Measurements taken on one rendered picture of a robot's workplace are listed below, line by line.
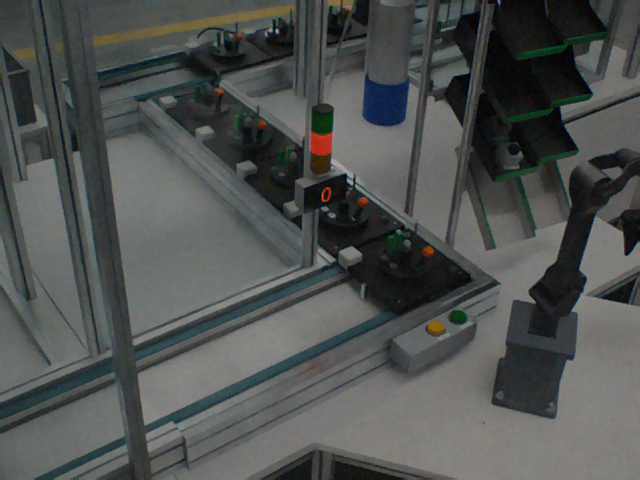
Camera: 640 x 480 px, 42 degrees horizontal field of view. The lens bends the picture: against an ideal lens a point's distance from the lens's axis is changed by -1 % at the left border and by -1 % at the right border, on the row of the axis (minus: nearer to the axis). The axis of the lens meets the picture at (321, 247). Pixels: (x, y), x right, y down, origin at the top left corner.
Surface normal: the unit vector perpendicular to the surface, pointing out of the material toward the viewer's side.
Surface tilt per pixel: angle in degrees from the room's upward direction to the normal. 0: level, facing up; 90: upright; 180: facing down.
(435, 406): 0
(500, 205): 45
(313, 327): 0
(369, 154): 0
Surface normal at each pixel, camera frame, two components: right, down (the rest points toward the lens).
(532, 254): 0.04, -0.79
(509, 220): 0.33, -0.17
